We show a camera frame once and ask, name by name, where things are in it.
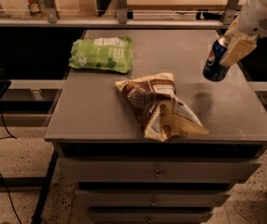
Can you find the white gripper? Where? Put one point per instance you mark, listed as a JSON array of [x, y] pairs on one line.
[[254, 20]]

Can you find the blue pepsi can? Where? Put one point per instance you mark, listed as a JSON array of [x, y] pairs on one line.
[[213, 69]]

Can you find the brown and cream chip bag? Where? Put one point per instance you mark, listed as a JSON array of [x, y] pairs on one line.
[[157, 108]]

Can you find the green rice chip bag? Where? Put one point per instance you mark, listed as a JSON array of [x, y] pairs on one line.
[[110, 54]]

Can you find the clear plastic bag on shelf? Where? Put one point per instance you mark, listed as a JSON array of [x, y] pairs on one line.
[[15, 8]]

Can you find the grey drawer cabinet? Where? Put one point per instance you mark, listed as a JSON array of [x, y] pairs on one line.
[[161, 144]]

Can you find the top drawer with knob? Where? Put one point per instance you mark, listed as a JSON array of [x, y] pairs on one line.
[[118, 170]]

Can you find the drawer with knob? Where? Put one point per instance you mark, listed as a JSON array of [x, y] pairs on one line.
[[149, 216], [152, 198], [118, 170]]

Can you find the orange snack package on shelf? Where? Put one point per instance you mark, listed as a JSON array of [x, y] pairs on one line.
[[37, 8]]

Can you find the middle drawer with knob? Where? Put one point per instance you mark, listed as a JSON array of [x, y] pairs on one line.
[[152, 198]]

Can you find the bottom drawer with knob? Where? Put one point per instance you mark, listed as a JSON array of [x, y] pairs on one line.
[[149, 216]]

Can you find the metal rail with brackets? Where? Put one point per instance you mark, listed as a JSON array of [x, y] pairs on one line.
[[129, 14]]

